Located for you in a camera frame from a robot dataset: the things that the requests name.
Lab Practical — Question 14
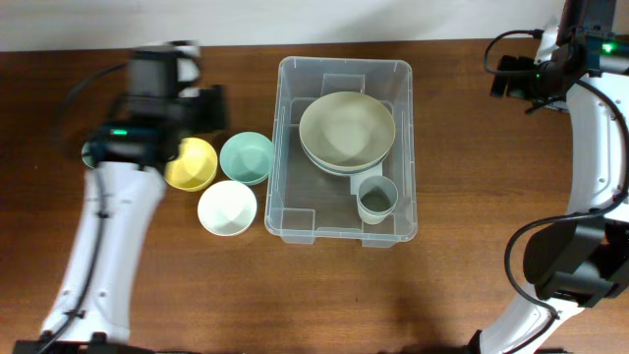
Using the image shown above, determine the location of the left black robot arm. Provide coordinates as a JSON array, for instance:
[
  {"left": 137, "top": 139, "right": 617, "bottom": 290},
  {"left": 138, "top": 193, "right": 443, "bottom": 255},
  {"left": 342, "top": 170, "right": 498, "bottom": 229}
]
[{"left": 13, "top": 40, "right": 228, "bottom": 353}]

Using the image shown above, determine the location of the green cup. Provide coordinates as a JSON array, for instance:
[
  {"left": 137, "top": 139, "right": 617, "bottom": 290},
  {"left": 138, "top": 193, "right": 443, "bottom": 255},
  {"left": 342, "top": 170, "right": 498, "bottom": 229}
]
[{"left": 81, "top": 143, "right": 96, "bottom": 168}]

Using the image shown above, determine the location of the white label in bin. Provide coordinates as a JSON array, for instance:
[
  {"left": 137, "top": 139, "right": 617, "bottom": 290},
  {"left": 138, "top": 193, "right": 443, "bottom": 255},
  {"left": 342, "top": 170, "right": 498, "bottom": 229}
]
[{"left": 350, "top": 163, "right": 382, "bottom": 195}]

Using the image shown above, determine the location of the white bowl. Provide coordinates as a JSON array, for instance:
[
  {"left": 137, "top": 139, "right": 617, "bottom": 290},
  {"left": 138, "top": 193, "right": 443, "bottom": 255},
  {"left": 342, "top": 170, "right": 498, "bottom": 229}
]
[{"left": 198, "top": 181, "right": 257, "bottom": 237}]

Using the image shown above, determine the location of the green bowl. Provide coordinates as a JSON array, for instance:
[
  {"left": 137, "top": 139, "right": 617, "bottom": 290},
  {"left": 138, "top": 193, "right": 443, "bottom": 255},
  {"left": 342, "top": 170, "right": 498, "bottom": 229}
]
[{"left": 219, "top": 132, "right": 274, "bottom": 186}]

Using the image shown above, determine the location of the grey cup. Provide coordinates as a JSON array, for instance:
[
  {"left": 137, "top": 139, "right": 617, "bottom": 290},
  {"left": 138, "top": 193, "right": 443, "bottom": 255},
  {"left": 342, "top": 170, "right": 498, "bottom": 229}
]
[{"left": 357, "top": 176, "right": 398, "bottom": 215}]

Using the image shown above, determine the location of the right black cable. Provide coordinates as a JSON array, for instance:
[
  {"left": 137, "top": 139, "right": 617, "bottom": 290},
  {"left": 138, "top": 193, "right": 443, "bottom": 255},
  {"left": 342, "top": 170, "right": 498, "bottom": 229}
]
[{"left": 483, "top": 29, "right": 629, "bottom": 321}]

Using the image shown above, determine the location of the blue plate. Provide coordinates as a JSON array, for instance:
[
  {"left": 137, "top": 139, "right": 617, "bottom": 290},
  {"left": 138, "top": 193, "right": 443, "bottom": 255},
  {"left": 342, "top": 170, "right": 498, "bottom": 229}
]
[{"left": 301, "top": 143, "right": 392, "bottom": 170}]

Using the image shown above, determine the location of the yellow bowl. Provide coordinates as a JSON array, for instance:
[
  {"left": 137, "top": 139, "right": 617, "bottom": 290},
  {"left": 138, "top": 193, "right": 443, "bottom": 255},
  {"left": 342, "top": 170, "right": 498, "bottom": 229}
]
[{"left": 164, "top": 138, "right": 218, "bottom": 192}]

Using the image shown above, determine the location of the clear plastic storage bin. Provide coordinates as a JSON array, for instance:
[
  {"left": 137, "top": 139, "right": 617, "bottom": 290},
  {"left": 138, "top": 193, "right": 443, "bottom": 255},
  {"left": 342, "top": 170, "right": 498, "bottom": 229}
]
[{"left": 264, "top": 56, "right": 418, "bottom": 248}]

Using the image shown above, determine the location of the cream cup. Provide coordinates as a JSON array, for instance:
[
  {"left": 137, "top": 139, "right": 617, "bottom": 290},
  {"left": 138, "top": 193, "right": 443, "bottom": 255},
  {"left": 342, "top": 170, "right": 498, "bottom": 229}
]
[{"left": 358, "top": 206, "right": 392, "bottom": 225}]

